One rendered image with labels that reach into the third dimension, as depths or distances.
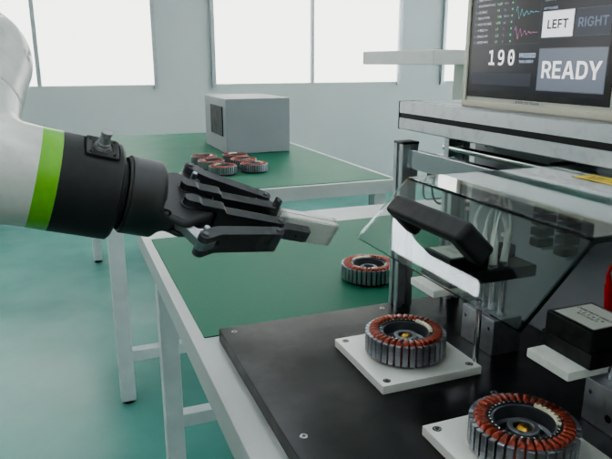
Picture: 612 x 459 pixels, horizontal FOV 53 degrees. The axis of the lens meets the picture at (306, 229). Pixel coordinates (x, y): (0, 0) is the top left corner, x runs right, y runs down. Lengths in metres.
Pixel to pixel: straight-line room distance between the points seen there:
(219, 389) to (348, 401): 0.18
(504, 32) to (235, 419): 0.60
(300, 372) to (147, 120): 4.48
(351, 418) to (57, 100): 4.60
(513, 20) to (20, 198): 0.62
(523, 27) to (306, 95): 4.76
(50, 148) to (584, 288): 0.72
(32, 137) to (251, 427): 0.43
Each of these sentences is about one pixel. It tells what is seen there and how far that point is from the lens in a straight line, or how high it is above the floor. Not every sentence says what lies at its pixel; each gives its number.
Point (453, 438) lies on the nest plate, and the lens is 0.73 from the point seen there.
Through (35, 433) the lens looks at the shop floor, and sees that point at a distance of 2.31.
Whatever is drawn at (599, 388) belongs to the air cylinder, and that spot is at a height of 0.82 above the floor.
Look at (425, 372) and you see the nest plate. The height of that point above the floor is 0.78.
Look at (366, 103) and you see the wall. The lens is 5.81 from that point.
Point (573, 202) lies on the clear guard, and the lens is 0.56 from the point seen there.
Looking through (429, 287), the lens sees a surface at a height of 0.88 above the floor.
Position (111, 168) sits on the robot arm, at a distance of 0.57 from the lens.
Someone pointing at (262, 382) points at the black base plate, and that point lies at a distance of 0.84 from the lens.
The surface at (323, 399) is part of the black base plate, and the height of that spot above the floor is 0.77.
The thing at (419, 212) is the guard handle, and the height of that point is 1.06.
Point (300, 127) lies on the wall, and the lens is 5.56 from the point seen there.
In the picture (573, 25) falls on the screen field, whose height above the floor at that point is 1.22.
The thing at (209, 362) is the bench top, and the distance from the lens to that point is 0.94.
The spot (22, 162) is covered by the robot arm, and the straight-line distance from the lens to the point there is 0.56.
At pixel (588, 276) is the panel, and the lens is 0.96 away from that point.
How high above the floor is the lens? 1.18
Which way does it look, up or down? 15 degrees down
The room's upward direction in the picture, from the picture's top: straight up
